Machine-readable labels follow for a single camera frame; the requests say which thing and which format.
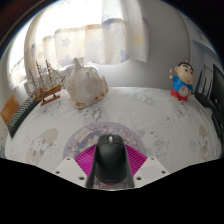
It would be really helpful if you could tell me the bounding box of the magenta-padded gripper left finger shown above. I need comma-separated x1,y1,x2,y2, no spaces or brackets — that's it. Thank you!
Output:
53,143,99,189

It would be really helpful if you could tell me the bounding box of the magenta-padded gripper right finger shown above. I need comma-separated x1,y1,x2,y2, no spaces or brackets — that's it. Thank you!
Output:
123,143,169,188

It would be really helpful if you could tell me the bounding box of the black computer mouse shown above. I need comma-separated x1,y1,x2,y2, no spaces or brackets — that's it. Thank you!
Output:
94,133,128,185

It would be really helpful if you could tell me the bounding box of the white printed tablecloth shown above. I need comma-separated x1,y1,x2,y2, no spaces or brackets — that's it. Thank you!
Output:
3,86,223,175

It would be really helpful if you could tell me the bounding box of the dark computer keyboard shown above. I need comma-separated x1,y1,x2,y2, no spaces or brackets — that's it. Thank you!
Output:
7,96,43,139

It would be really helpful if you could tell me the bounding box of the wooden model sailing ship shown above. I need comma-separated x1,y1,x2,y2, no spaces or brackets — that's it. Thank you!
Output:
28,59,67,107

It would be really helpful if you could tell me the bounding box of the large white conch shell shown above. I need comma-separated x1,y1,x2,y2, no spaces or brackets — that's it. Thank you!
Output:
66,57,110,109

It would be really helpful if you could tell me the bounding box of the cartoon boy figurine clock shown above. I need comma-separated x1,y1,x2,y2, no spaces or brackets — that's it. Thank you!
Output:
168,61,196,102

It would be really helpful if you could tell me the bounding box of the black computer monitor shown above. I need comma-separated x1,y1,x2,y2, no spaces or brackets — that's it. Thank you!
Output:
209,64,224,135

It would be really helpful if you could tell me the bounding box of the white star-print curtain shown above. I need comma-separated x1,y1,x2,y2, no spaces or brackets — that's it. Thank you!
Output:
9,0,150,88

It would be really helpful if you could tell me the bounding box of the white wall shelf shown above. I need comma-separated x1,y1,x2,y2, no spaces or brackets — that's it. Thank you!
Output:
191,37,215,55

